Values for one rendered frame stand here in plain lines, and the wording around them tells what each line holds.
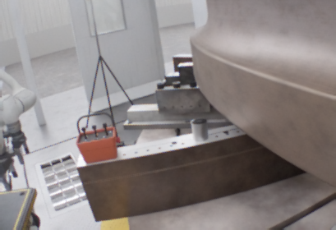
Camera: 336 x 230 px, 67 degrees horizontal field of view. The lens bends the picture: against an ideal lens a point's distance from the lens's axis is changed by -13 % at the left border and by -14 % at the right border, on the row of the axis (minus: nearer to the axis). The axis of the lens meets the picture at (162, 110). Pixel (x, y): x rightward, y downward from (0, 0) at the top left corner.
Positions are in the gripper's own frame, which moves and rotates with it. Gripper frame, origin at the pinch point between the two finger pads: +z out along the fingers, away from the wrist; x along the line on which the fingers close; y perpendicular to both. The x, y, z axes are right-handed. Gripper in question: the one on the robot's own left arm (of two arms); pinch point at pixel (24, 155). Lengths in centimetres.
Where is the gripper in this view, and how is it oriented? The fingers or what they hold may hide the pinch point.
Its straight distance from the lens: 182.0
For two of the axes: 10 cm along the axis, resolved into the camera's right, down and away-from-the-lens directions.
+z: 1.4, 9.2, 3.6
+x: -1.7, -3.3, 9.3
